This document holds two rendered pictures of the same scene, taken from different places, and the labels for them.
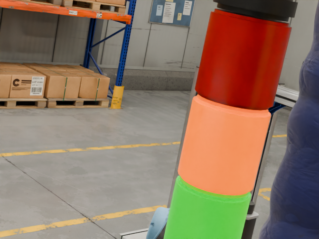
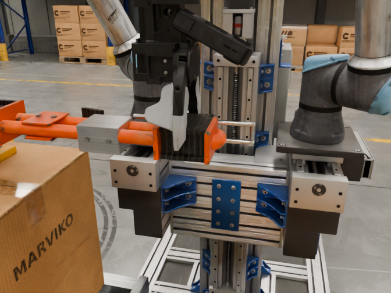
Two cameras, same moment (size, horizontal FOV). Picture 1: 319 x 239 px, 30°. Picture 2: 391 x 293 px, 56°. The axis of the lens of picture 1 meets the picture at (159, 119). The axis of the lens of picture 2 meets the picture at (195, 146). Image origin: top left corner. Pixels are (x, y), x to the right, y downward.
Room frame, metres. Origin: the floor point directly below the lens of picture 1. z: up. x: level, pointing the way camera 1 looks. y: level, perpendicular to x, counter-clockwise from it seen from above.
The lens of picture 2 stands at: (1.43, -1.27, 1.41)
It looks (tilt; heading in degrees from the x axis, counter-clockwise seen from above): 22 degrees down; 57
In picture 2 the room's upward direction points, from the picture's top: straight up
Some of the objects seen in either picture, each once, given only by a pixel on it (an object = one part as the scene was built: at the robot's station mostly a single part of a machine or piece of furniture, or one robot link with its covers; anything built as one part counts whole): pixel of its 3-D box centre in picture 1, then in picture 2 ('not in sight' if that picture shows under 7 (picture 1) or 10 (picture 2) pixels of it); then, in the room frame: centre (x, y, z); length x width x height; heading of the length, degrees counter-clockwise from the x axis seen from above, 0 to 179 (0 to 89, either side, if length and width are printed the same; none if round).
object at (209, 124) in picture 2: not in sight; (186, 138); (1.70, -0.83, 1.21); 0.08 x 0.07 x 0.05; 135
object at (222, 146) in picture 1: (223, 142); not in sight; (0.37, -0.04, 2.24); 0.05 x 0.05 x 0.05
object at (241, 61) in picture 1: (242, 58); not in sight; (0.37, -0.04, 2.30); 0.05 x 0.05 x 0.05
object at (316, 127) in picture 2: not in sight; (318, 118); (2.27, -0.63, 1.09); 0.15 x 0.15 x 0.10
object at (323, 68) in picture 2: not in sight; (326, 78); (2.27, -0.63, 1.20); 0.13 x 0.12 x 0.14; 95
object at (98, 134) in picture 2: not in sight; (106, 133); (1.61, -0.73, 1.21); 0.07 x 0.07 x 0.04; 45
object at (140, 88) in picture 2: not in sight; (150, 70); (1.92, -0.27, 1.20); 0.13 x 0.12 x 0.14; 79
